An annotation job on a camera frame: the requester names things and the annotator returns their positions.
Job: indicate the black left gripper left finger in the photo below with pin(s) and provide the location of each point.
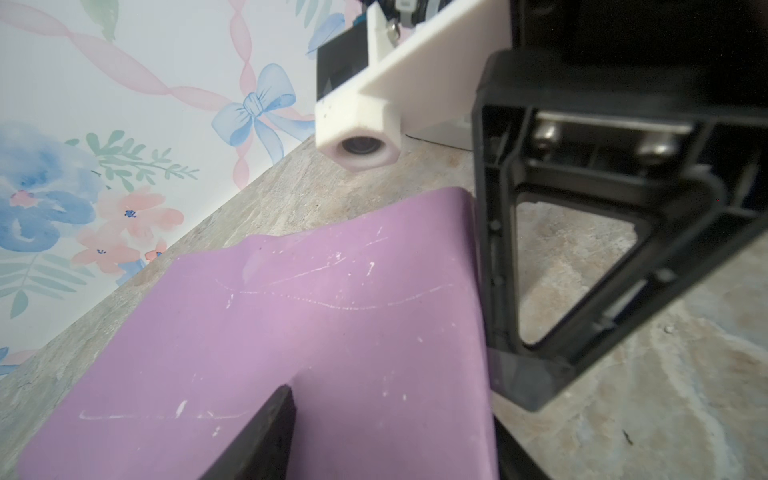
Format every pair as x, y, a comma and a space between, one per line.
261, 450

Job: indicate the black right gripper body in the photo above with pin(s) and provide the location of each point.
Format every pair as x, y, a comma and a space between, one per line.
682, 59

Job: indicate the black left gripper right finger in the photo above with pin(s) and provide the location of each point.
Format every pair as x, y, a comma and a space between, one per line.
514, 463

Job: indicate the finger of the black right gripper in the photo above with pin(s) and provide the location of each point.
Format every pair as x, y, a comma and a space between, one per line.
603, 194

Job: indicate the pink purple wrapping paper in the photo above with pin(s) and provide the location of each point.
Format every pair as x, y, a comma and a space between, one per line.
373, 323

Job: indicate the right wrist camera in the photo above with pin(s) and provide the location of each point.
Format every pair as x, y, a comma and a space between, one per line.
362, 114

